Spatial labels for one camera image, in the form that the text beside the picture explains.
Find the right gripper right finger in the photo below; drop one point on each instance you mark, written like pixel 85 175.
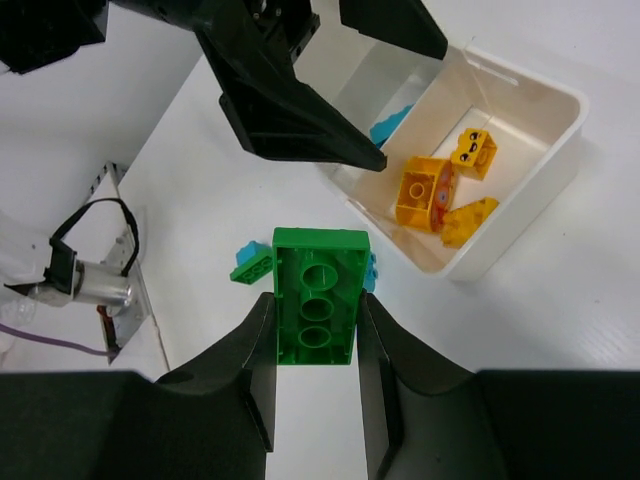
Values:
pixel 425 417

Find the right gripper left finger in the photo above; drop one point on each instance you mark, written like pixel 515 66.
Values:
pixel 211 418

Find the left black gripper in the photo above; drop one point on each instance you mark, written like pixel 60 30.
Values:
pixel 251 46

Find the teal 2x4 lego brick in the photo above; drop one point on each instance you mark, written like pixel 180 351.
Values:
pixel 381 131

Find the yellow round face lego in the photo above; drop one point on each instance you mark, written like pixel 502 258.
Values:
pixel 426 193

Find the yellow square face lego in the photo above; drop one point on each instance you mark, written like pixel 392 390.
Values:
pixel 474 154

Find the green lego plate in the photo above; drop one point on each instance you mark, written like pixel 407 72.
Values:
pixel 318 279
pixel 252 271

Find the yellow lego plate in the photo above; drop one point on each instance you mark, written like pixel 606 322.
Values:
pixel 460 224

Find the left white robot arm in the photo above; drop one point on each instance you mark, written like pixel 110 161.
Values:
pixel 36 34

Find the teal frog lily lego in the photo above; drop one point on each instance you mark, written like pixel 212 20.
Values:
pixel 371 274

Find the white three-compartment tray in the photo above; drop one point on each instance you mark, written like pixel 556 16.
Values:
pixel 535 122

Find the green lego plate under teal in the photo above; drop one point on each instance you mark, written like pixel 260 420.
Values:
pixel 252 271

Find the small teal lego brick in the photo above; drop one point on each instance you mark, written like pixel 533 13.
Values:
pixel 247 252

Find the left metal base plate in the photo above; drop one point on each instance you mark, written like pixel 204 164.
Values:
pixel 115 285

